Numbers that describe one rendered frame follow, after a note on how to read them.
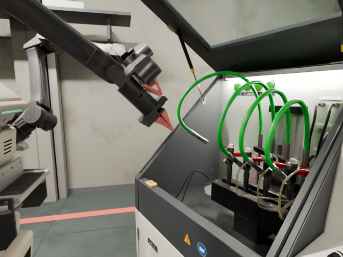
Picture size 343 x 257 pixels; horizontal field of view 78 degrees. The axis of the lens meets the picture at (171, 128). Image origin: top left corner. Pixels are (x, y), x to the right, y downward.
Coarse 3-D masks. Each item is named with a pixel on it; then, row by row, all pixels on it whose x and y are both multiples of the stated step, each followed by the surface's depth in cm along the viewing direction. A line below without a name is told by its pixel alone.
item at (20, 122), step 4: (16, 120) 88; (20, 120) 86; (12, 124) 86; (16, 124) 86; (20, 124) 86; (24, 124) 86; (28, 124) 87; (16, 128) 85; (20, 128) 86; (24, 128) 87; (28, 128) 88; (32, 128) 89; (20, 132) 86; (24, 132) 88; (28, 132) 89; (20, 136) 87; (24, 136) 88; (28, 136) 95; (20, 140) 87
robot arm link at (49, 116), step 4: (48, 112) 90; (48, 116) 88; (52, 116) 91; (44, 120) 87; (48, 120) 88; (52, 120) 90; (40, 124) 86; (44, 124) 88; (48, 124) 89; (52, 124) 91; (44, 128) 90
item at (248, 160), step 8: (264, 96) 65; (256, 104) 63; (248, 112) 62; (288, 112) 75; (248, 120) 62; (288, 120) 76; (240, 128) 62; (288, 128) 76; (240, 136) 62; (288, 136) 77; (240, 144) 62; (288, 144) 77; (240, 152) 63; (288, 152) 78; (248, 160) 65; (256, 168) 67
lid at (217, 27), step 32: (160, 0) 90; (192, 0) 83; (224, 0) 77; (256, 0) 71; (288, 0) 66; (320, 0) 62; (192, 32) 102; (224, 32) 93; (256, 32) 85; (288, 32) 76; (320, 32) 70; (224, 64) 114; (256, 64) 101; (288, 64) 92
